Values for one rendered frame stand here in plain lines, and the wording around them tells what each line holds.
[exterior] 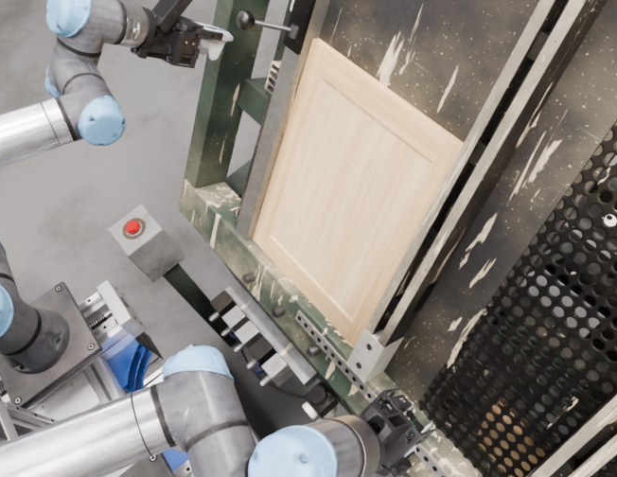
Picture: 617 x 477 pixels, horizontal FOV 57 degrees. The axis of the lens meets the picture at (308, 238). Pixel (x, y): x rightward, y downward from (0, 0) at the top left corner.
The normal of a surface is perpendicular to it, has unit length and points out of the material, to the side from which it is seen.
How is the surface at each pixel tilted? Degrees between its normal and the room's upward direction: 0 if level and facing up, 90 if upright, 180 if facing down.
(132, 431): 28
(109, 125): 90
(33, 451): 12
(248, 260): 56
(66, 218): 0
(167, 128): 0
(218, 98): 90
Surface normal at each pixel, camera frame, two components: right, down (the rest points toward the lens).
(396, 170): -0.73, 0.25
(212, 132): 0.62, 0.62
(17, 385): -0.18, -0.47
